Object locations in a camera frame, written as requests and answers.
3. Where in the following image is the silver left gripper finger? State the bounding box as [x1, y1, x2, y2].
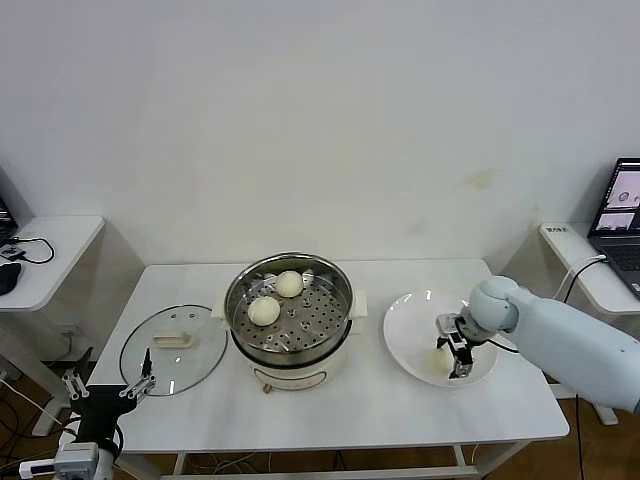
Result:
[62, 347, 95, 399]
[118, 348, 157, 400]

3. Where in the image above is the white floor cable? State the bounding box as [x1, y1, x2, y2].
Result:
[0, 377, 67, 429]

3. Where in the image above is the white main table frame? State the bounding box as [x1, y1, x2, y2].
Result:
[114, 442, 526, 480]

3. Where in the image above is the black open laptop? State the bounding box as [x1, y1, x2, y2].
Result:
[0, 169, 20, 242]

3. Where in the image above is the white electric cooking pot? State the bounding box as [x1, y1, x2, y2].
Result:
[212, 289, 369, 396]

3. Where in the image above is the round glass pot lid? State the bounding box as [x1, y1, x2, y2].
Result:
[118, 303, 229, 398]

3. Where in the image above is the white side table with mouse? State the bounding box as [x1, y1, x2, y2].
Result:
[0, 214, 146, 436]

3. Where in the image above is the black power cable with adapter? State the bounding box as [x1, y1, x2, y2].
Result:
[562, 257, 609, 480]

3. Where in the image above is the white laptop cable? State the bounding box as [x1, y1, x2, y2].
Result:
[555, 254, 609, 304]

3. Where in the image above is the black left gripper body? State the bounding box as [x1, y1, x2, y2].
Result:
[72, 384, 139, 444]

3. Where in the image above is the white side table with label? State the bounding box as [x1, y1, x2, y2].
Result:
[492, 222, 640, 426]

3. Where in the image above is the thin black desk cable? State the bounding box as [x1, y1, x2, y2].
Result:
[9, 237, 55, 265]

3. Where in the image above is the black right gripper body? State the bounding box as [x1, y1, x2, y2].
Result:
[436, 313, 479, 351]

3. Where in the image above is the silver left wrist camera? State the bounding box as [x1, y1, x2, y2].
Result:
[19, 442, 101, 477]

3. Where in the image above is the round white plate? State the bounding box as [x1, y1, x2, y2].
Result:
[382, 289, 500, 389]

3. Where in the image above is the grey open laptop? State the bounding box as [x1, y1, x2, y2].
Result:
[587, 157, 640, 301]

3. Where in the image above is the white steamed baozi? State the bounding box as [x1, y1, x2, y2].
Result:
[275, 270, 304, 299]
[247, 296, 282, 327]
[426, 349, 454, 379]

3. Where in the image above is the black computer mouse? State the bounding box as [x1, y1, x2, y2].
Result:
[0, 262, 23, 296]

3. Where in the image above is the steel perforated steamer basket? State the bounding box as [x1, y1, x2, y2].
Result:
[223, 253, 354, 355]

